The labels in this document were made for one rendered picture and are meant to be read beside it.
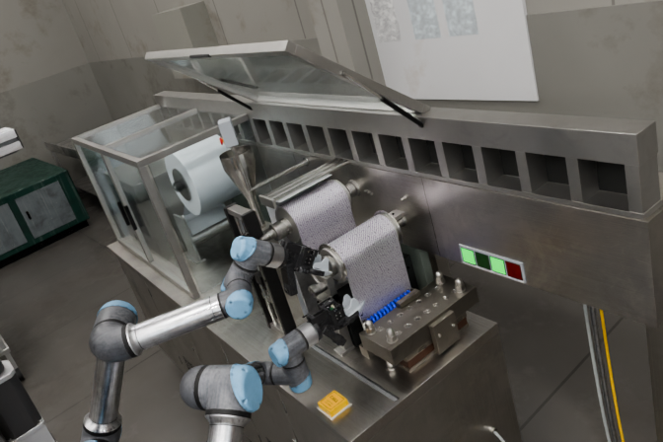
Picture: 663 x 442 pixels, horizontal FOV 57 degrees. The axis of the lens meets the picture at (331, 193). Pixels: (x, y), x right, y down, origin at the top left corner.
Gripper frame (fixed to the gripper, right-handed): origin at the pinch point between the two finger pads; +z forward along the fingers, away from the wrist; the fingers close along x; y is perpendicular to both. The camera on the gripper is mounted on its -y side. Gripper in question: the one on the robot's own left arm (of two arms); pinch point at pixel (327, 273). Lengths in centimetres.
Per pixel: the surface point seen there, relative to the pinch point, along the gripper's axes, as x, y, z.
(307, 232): 19.2, 10.4, 1.5
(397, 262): -4.7, 9.5, 24.7
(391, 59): 155, 125, 124
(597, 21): 13, 141, 122
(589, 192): -72, 44, 16
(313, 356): 12.4, -31.7, 15.0
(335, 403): -16.2, -36.4, 5.4
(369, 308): -4.7, -7.7, 18.4
